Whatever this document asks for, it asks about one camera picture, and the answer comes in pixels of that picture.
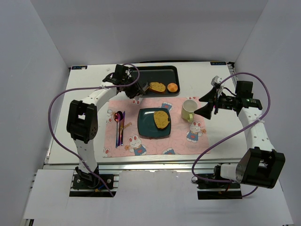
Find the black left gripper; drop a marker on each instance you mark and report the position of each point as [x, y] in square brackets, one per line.
[137, 87]

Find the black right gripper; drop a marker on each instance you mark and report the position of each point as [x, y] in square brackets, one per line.
[214, 103]

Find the seeded bread slice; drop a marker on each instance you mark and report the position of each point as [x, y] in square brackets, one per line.
[161, 119]
[157, 87]

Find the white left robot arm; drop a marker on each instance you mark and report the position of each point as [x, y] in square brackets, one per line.
[82, 122]

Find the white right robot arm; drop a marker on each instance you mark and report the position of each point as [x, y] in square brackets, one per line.
[261, 165]

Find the green and white mug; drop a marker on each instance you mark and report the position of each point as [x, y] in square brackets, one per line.
[188, 108]

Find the iridescent fork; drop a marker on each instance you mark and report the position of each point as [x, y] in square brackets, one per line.
[119, 131]

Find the plain golden round bun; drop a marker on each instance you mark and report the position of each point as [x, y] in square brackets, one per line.
[172, 87]

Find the iridescent purple spoon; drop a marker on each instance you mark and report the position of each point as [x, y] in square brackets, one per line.
[118, 117]

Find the pink bunny placemat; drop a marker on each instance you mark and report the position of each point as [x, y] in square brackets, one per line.
[185, 137]

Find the black baking tray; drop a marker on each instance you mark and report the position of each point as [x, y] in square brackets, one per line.
[164, 74]

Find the iridescent purple knife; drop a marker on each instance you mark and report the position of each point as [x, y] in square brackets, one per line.
[121, 129]

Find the dark teal square plate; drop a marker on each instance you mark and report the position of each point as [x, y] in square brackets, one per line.
[146, 124]

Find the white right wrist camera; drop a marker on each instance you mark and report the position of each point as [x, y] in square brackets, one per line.
[216, 80]

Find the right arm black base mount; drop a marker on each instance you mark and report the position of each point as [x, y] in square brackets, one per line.
[207, 190]

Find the aluminium front table rail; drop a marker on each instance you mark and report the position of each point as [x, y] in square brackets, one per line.
[202, 165]

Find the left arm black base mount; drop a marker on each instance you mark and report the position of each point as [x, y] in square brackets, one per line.
[87, 185]

